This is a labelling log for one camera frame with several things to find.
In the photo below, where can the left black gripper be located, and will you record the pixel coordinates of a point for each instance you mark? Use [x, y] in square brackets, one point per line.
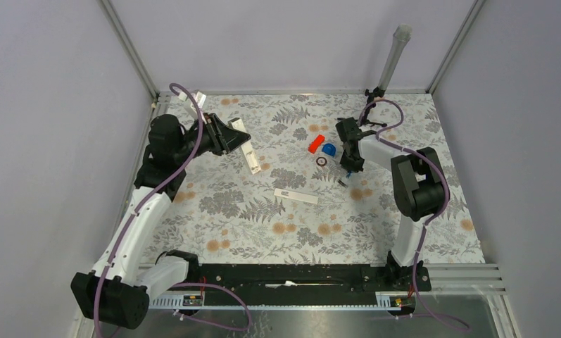
[224, 139]

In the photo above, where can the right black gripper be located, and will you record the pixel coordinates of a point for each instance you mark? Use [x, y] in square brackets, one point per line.
[349, 166]

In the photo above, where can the white remote control body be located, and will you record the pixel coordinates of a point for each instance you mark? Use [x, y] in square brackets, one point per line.
[246, 148]

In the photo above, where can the white remote battery cover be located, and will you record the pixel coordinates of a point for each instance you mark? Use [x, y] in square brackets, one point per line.
[296, 196]

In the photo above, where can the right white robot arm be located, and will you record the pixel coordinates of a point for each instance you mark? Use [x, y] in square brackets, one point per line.
[420, 191]

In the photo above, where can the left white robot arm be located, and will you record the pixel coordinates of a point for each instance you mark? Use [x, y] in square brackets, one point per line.
[114, 291]

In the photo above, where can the blue plastic cap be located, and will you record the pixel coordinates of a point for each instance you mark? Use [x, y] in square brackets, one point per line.
[329, 149]

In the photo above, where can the red plastic block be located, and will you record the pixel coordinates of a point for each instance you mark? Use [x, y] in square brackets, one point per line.
[316, 144]

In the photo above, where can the black mini tripod stand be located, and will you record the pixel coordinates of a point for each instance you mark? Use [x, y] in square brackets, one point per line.
[372, 97]

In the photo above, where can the floral patterned table mat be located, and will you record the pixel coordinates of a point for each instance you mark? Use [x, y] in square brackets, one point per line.
[224, 214]

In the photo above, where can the grey tube on tripod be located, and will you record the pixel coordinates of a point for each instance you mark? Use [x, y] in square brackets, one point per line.
[401, 37]

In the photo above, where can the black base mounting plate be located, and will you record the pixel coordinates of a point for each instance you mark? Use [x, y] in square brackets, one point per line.
[244, 279]

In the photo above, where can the slotted cable duct rail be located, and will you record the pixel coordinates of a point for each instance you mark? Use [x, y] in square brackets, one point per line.
[292, 301]

